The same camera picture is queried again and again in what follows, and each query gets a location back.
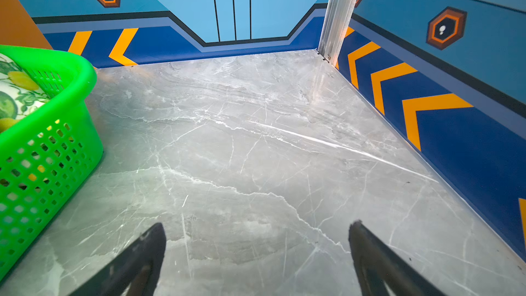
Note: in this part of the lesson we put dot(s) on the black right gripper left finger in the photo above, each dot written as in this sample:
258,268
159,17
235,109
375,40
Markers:
135,271

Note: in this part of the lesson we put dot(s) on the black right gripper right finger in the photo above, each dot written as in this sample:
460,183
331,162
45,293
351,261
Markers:
380,271

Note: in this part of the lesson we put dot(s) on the green plastic basket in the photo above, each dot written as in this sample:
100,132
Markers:
47,156

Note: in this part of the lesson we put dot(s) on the lemon print skirt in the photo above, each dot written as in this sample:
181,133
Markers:
20,95

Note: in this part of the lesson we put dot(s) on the aluminium corner post right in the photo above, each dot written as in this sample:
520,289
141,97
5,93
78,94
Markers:
336,21

